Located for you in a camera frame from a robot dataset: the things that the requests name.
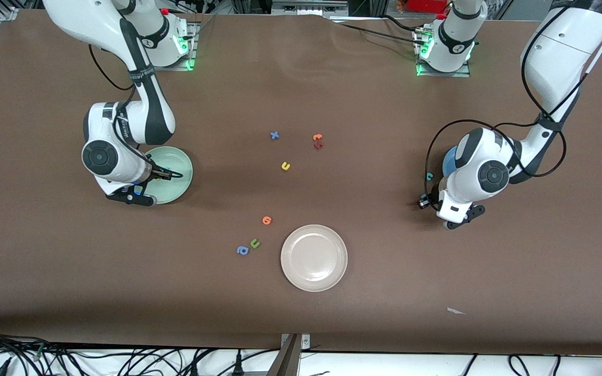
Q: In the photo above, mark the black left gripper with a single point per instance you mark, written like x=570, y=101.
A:
x=429, y=200

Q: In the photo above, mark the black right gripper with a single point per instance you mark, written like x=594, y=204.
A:
x=158, y=173

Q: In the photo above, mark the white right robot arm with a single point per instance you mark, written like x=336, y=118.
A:
x=144, y=120

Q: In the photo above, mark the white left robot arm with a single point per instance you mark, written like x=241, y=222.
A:
x=481, y=156

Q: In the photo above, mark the light green round plate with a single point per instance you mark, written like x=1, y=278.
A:
x=178, y=188

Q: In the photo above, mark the blue round plate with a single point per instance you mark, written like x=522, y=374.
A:
x=450, y=162

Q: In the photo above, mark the blue foam letter a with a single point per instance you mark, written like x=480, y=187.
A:
x=245, y=253

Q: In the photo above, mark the white paper scrap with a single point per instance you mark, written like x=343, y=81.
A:
x=455, y=311

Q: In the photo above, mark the beige round plate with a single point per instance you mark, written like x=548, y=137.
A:
x=314, y=258

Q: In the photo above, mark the black power plug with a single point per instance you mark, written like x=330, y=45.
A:
x=194, y=369
x=238, y=364

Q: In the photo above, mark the red box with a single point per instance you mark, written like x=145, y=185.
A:
x=426, y=5

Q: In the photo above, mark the grey metal beam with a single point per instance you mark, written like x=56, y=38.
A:
x=286, y=360

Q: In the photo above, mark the silver metal box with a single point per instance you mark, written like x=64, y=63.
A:
x=309, y=8

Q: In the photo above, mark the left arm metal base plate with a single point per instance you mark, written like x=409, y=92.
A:
x=444, y=74

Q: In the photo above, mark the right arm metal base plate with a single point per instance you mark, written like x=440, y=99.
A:
x=193, y=42

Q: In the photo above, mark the silver metal table bracket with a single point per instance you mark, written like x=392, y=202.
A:
x=305, y=340

